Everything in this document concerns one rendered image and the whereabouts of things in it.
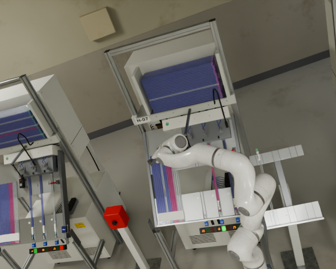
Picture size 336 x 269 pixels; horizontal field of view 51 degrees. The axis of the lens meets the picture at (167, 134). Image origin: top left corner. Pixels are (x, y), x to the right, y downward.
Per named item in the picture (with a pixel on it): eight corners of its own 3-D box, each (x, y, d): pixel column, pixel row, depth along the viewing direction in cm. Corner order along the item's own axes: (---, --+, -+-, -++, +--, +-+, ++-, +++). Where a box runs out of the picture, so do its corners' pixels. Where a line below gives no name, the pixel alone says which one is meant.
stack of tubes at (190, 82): (223, 97, 242) (213, 62, 229) (153, 113, 257) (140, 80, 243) (223, 89, 252) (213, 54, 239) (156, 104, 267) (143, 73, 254)
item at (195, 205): (249, 213, 241) (248, 213, 238) (158, 224, 260) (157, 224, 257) (243, 185, 245) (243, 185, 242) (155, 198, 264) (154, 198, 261)
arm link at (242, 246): (268, 255, 188) (260, 225, 176) (251, 283, 178) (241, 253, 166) (248, 247, 196) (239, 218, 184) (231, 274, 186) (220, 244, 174)
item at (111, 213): (157, 282, 305) (122, 219, 266) (131, 284, 312) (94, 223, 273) (161, 258, 324) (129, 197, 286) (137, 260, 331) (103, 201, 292)
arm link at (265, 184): (229, 244, 184) (245, 222, 193) (250, 257, 179) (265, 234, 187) (240, 187, 149) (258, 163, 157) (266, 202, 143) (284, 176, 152)
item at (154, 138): (239, 159, 250) (239, 159, 245) (153, 174, 269) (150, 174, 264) (231, 115, 256) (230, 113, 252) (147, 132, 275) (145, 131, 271)
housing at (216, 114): (232, 120, 257) (229, 117, 243) (169, 133, 271) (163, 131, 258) (231, 110, 258) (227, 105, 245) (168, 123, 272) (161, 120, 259)
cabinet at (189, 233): (266, 246, 298) (252, 192, 268) (187, 254, 319) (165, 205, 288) (260, 192, 352) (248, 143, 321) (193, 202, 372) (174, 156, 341)
